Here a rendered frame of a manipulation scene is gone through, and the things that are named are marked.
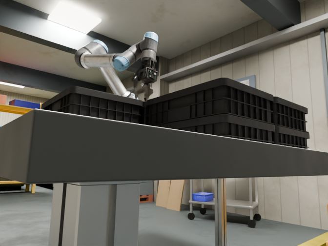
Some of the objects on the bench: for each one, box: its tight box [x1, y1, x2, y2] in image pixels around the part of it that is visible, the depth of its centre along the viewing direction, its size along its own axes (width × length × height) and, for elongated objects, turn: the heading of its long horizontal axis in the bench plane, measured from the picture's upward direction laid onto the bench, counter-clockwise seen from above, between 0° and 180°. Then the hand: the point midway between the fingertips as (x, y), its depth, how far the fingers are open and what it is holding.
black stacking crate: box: [271, 126, 310, 149], centre depth 114 cm, size 40×30×12 cm
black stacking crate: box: [153, 114, 275, 144], centre depth 96 cm, size 40×30×12 cm
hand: (140, 98), depth 128 cm, fingers open, 5 cm apart
